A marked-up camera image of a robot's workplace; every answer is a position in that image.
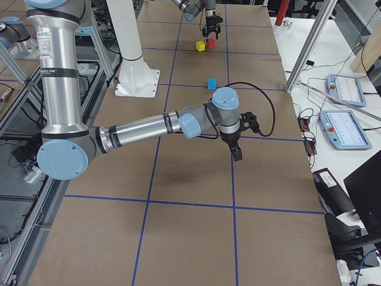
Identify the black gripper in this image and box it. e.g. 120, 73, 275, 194
220, 132, 242, 161
202, 16, 222, 41

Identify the red wooden block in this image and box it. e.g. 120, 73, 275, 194
207, 38, 216, 49

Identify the blue wooden block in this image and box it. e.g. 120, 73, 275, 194
207, 78, 217, 90

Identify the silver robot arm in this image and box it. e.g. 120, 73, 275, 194
26, 1, 243, 181
172, 0, 223, 41

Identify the yellow wooden block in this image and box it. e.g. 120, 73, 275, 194
195, 41, 206, 52

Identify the small electronics board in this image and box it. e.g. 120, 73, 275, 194
298, 117, 317, 157

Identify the red cylinder bottle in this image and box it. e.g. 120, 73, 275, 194
275, 0, 290, 26

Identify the near teach pendant tablet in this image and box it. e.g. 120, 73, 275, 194
319, 110, 372, 150

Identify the teach pendant tablet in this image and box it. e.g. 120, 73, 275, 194
319, 110, 372, 150
326, 74, 366, 107

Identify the black label box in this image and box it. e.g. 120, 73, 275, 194
312, 168, 354, 216

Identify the far teach pendant tablet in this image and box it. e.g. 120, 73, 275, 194
326, 74, 366, 107

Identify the black computer monitor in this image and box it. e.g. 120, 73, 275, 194
344, 151, 380, 232

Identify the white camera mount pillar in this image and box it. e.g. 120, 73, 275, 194
107, 0, 160, 98

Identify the aluminium frame post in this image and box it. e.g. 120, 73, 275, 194
284, 0, 338, 94

